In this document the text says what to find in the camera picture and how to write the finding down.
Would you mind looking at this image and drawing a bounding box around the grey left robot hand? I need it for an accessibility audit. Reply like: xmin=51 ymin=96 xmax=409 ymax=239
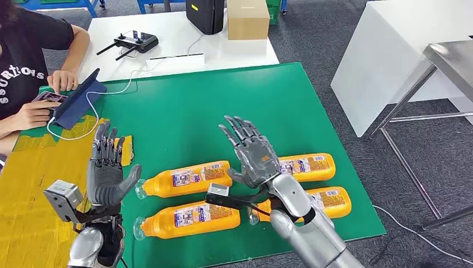
xmin=86 ymin=120 xmax=143 ymax=207

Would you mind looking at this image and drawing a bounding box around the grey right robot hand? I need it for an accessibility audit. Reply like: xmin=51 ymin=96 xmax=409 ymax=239
xmin=218 ymin=115 xmax=282 ymax=190

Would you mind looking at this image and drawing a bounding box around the person's left hand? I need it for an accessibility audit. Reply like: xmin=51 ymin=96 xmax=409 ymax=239
xmin=47 ymin=69 xmax=79 ymax=93

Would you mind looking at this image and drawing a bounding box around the person's right hand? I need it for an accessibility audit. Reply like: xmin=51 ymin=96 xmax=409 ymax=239
xmin=15 ymin=100 xmax=62 ymax=131

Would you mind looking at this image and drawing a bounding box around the orange bottle with clear cap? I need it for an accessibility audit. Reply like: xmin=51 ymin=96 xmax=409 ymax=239
xmin=275 ymin=153 xmax=336 ymax=184
xmin=133 ymin=200 xmax=242 ymax=242
xmin=247 ymin=186 xmax=353 ymax=226
xmin=134 ymin=160 xmax=234 ymax=200

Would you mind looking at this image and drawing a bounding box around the smartphone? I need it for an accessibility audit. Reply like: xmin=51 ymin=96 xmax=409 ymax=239
xmin=31 ymin=91 xmax=69 ymax=106

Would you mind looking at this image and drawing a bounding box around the blue tablet case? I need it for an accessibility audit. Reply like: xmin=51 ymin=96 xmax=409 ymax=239
xmin=50 ymin=68 xmax=108 ymax=131

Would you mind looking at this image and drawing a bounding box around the small yellow taped cardboard piece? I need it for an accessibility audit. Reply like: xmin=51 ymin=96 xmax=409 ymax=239
xmin=112 ymin=135 xmax=134 ymax=167

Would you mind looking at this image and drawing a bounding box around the person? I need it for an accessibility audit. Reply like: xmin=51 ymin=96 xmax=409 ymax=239
xmin=0 ymin=0 xmax=91 ymax=158

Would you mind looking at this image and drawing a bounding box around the green table mat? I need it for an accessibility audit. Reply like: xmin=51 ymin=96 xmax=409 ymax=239
xmin=22 ymin=62 xmax=387 ymax=268

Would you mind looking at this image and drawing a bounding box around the blue metal cart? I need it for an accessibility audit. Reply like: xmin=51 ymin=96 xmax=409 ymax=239
xmin=13 ymin=0 xmax=107 ymax=18

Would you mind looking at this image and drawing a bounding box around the black remote controller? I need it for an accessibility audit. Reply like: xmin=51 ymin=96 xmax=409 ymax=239
xmin=96 ymin=30 xmax=160 ymax=62

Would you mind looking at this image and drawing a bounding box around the brown cardboard box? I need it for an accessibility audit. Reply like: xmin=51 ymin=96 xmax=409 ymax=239
xmin=226 ymin=0 xmax=271 ymax=41

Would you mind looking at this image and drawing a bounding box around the green plastic crate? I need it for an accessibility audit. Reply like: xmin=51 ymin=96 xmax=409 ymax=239
xmin=266 ymin=0 xmax=283 ymax=26

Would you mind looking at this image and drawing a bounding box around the black case with yellow tag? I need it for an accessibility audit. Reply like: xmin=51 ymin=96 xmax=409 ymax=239
xmin=185 ymin=0 xmax=225 ymax=36

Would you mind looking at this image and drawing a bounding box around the white panel table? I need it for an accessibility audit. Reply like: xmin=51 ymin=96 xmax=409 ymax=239
xmin=330 ymin=0 xmax=473 ymax=138

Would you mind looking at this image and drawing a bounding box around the stainless steel table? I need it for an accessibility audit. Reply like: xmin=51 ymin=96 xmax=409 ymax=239
xmin=369 ymin=40 xmax=473 ymax=232

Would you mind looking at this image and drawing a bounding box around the white charging cable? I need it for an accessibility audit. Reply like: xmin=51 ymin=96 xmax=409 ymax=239
xmin=46 ymin=59 xmax=167 ymax=142

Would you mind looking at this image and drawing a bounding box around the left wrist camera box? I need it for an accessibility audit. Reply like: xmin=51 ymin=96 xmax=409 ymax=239
xmin=42 ymin=179 xmax=85 ymax=224

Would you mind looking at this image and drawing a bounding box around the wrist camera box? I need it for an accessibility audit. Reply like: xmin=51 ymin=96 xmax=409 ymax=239
xmin=205 ymin=183 xmax=237 ymax=210
xmin=42 ymin=179 xmax=85 ymax=224

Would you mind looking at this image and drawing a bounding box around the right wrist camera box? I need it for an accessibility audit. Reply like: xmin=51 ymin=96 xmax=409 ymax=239
xmin=205 ymin=183 xmax=237 ymax=210

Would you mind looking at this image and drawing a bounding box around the white power cable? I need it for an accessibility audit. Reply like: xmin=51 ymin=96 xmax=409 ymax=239
xmin=186 ymin=33 xmax=205 ymax=56

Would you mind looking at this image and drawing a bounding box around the white floor cable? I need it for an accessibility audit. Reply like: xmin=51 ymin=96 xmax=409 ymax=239
xmin=372 ymin=204 xmax=473 ymax=265

